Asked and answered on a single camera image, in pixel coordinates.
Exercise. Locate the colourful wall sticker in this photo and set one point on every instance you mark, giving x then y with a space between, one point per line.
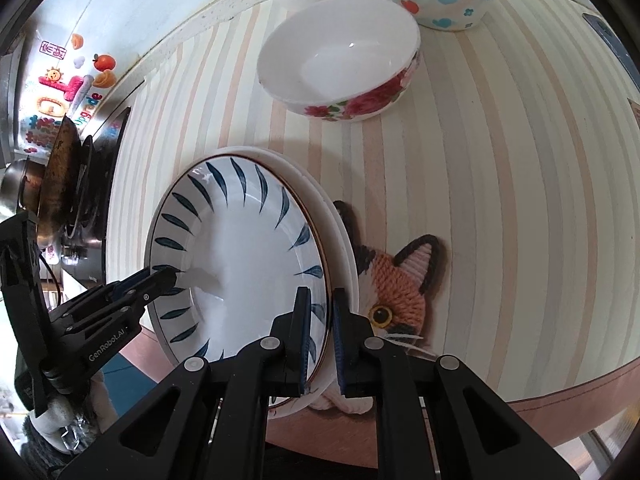
60 80

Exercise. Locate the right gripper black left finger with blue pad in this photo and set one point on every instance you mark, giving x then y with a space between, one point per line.
206 420

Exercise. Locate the striped table mat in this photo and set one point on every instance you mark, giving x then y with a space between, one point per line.
515 145

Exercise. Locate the knitted cat shaped mat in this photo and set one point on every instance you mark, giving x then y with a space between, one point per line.
395 290

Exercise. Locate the dark frying pan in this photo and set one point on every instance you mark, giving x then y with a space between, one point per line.
58 187

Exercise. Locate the small brown card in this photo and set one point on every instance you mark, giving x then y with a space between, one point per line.
635 108

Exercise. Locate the blue smartphone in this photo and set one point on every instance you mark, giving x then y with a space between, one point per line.
615 45

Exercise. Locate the white plate grey flower print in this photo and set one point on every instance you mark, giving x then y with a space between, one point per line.
342 273

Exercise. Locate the white bowl red roses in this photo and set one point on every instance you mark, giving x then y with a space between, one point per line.
341 60

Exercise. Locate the steel pot with lid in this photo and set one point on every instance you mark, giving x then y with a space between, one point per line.
21 186

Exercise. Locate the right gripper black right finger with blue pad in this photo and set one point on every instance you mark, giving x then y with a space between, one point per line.
435 419

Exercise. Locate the white plate blue leaf pattern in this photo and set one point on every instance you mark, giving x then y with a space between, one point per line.
241 243

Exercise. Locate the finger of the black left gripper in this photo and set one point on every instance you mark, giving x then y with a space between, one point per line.
144 286

